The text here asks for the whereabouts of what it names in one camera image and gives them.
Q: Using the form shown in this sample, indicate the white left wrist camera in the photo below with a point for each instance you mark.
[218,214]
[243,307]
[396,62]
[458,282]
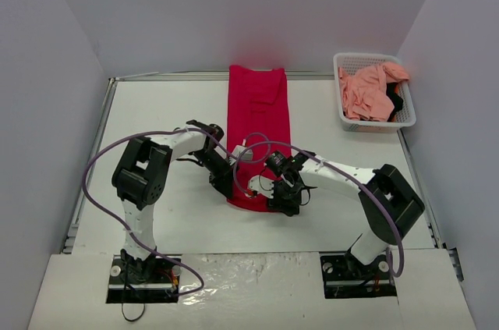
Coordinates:
[242,152]

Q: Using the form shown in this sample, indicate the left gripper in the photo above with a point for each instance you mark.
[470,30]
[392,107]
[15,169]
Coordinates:
[223,182]

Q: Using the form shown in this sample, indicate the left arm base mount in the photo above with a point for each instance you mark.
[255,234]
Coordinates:
[158,284]

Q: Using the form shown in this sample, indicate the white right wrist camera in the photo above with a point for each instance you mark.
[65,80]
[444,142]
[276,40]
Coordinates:
[260,185]

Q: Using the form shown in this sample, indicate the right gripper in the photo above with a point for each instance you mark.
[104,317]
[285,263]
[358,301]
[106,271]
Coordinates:
[282,200]

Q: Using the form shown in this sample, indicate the red t-shirt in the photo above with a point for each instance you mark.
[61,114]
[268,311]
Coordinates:
[257,103]

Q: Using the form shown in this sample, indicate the white plastic laundry basket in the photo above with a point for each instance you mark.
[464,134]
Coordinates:
[353,61]

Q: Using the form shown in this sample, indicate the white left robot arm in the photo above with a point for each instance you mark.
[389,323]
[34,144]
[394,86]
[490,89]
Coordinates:
[141,175]

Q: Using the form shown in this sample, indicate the black garment in basket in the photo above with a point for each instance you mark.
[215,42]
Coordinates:
[396,100]

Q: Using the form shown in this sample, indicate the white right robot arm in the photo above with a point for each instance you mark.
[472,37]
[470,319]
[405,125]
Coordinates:
[390,204]

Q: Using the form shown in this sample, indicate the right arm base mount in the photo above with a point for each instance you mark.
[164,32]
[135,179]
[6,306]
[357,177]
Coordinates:
[345,278]

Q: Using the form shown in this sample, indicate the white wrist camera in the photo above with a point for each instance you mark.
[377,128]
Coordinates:
[260,185]
[242,152]

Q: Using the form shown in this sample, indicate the salmon pink t-shirt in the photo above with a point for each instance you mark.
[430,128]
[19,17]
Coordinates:
[363,94]

